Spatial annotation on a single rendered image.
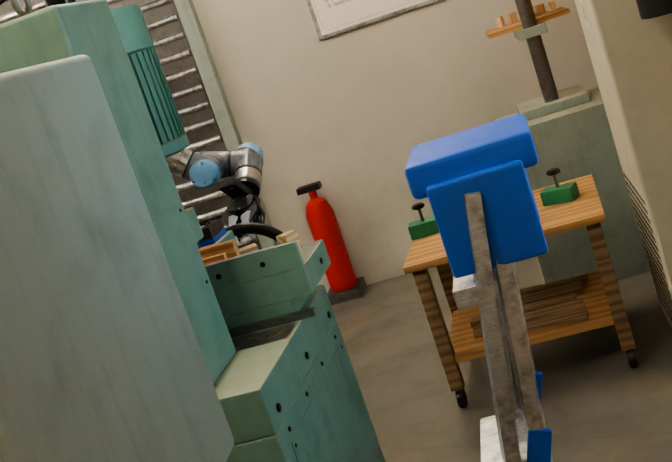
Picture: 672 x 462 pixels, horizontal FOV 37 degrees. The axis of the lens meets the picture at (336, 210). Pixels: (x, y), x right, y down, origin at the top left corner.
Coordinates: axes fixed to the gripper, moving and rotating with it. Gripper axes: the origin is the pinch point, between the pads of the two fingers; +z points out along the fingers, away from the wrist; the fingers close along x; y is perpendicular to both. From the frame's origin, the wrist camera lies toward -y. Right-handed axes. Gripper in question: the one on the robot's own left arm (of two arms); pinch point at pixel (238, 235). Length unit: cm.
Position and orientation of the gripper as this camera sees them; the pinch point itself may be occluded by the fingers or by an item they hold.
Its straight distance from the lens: 257.7
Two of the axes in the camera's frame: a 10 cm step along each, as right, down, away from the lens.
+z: 0.0, 6.9, -7.3
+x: -9.3, 2.6, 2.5
